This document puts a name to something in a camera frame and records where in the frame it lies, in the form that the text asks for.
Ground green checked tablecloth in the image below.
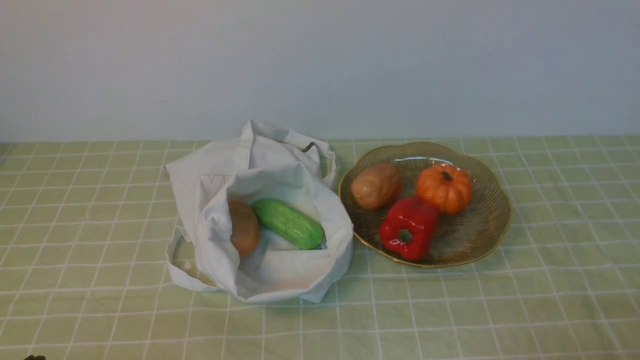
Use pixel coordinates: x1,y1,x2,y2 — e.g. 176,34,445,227
0,135,640,360

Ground brown potato on plate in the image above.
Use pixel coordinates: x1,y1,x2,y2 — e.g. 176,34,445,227
350,162,403,210

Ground green cucumber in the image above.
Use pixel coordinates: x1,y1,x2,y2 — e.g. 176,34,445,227
251,198,324,250

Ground white cloth bag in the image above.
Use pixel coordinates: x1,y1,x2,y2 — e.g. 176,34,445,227
165,121,354,303

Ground brown potato in bag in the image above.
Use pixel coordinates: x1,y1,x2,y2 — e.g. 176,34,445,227
228,199,260,258

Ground small orange pumpkin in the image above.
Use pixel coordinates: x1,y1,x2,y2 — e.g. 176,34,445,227
415,163,473,215

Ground gold-rimmed glass plate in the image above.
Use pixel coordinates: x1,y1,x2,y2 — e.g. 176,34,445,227
337,141,512,269

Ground red bell pepper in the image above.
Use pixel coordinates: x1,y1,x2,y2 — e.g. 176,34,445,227
378,196,441,262

